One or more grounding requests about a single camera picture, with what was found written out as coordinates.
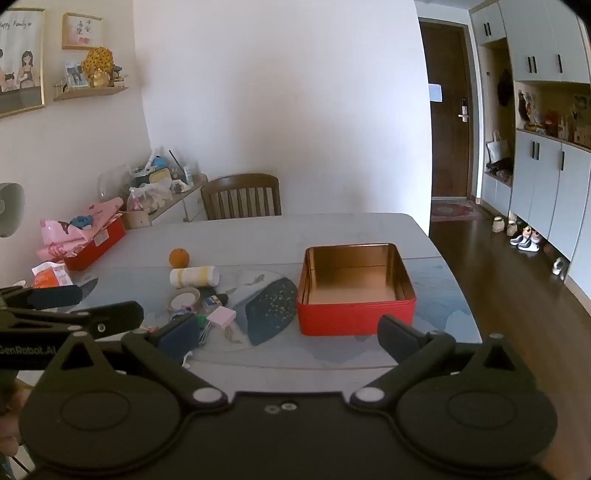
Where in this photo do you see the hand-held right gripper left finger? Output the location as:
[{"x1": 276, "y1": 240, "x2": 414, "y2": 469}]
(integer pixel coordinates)
[{"x1": 39, "y1": 313, "x2": 229, "y2": 409}]

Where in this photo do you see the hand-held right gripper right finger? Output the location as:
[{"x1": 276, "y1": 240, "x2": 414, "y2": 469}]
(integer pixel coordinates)
[{"x1": 351, "y1": 315, "x2": 539, "y2": 409}]

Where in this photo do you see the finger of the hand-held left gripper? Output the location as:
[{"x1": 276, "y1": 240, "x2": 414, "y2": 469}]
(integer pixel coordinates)
[
  {"x1": 0, "y1": 301, "x2": 145, "y2": 341},
  {"x1": 0, "y1": 285, "x2": 84, "y2": 311}
]

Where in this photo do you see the round beige plate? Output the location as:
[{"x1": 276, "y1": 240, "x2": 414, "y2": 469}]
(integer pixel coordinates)
[{"x1": 167, "y1": 287, "x2": 202, "y2": 315}]

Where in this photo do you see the person's left hand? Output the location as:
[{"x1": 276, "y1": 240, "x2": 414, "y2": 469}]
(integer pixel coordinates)
[{"x1": 0, "y1": 369, "x2": 33, "y2": 462}]

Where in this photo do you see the orange snack packet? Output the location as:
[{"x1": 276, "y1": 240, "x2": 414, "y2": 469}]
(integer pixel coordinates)
[{"x1": 31, "y1": 261, "x2": 74, "y2": 289}]

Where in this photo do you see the pink binder clip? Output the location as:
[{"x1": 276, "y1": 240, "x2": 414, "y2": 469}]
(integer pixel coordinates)
[{"x1": 206, "y1": 308, "x2": 237, "y2": 329}]

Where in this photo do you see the white and yellow roll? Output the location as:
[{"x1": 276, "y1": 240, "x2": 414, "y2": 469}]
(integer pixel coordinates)
[{"x1": 169, "y1": 265, "x2": 220, "y2": 289}]

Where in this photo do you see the printed table mat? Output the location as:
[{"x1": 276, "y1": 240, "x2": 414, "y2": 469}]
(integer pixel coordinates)
[{"x1": 69, "y1": 263, "x2": 483, "y2": 370}]

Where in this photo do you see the red tin with pink cloth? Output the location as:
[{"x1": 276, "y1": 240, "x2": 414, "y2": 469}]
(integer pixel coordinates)
[{"x1": 37, "y1": 198, "x2": 124, "y2": 261}]

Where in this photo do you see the red cardboard box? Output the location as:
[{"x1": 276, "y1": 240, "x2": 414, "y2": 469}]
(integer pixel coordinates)
[{"x1": 62, "y1": 217, "x2": 126, "y2": 271}]

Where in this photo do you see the dark speckled pouch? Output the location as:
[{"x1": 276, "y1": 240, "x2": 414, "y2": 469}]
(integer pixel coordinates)
[{"x1": 244, "y1": 278, "x2": 299, "y2": 347}]

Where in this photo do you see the white fan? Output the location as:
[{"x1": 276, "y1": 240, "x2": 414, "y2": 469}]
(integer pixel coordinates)
[{"x1": 0, "y1": 182, "x2": 26, "y2": 238}]

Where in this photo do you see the clear plastic bag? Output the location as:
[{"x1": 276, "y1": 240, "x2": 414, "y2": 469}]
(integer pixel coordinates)
[{"x1": 127, "y1": 182, "x2": 174, "y2": 213}]

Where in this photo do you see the white sideboard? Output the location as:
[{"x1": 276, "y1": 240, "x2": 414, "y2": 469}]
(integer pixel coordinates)
[{"x1": 122, "y1": 174, "x2": 208, "y2": 229}]

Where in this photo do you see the red patterned rug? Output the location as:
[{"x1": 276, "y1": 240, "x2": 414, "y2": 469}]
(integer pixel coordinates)
[{"x1": 431, "y1": 199, "x2": 492, "y2": 223}]

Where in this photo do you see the wooden chair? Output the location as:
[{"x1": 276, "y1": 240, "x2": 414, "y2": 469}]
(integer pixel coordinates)
[{"x1": 201, "y1": 174, "x2": 282, "y2": 221}]

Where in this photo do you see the pair of grey sneakers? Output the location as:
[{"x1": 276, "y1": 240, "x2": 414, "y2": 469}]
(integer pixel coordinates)
[{"x1": 509, "y1": 227, "x2": 542, "y2": 252}]

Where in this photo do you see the low grey bench cabinet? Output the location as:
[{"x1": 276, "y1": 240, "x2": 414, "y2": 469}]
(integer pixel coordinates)
[{"x1": 481, "y1": 173, "x2": 513, "y2": 213}]

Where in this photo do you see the brown door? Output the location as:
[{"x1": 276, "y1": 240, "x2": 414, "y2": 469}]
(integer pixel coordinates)
[{"x1": 418, "y1": 17, "x2": 476, "y2": 200}]

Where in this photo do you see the grey double-door cabinet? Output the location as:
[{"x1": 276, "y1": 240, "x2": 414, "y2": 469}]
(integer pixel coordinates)
[{"x1": 509, "y1": 129, "x2": 591, "y2": 296}]

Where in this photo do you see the white tote bag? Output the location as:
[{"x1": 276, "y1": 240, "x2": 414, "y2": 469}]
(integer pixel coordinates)
[{"x1": 487, "y1": 130, "x2": 511, "y2": 163}]

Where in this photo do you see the photo card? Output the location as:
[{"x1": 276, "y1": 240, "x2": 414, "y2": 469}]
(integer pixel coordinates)
[{"x1": 64, "y1": 62, "x2": 88, "y2": 89}]

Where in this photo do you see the sunflower bouquet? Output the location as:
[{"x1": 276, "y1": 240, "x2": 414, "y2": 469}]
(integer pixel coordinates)
[{"x1": 82, "y1": 46, "x2": 115, "y2": 88}]

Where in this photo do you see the row of shelf figurines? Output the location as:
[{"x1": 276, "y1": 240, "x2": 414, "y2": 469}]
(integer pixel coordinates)
[{"x1": 517, "y1": 90, "x2": 591, "y2": 148}]

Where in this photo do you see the small framed picture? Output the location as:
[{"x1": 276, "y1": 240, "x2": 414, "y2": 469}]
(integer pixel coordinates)
[{"x1": 62, "y1": 12, "x2": 103, "y2": 51}]

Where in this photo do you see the dark hanging hat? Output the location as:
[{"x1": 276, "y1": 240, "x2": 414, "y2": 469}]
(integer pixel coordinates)
[{"x1": 498, "y1": 69, "x2": 514, "y2": 107}]

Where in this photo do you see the grey upper cabinet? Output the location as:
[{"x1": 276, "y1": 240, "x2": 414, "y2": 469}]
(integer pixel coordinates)
[{"x1": 471, "y1": 0, "x2": 591, "y2": 85}]

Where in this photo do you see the wooden wall shelf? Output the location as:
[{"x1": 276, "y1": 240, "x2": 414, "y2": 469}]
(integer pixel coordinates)
[{"x1": 53, "y1": 85, "x2": 129, "y2": 102}]

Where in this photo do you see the wall poster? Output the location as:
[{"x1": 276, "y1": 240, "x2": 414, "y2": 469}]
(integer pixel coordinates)
[{"x1": 0, "y1": 7, "x2": 47, "y2": 120}]

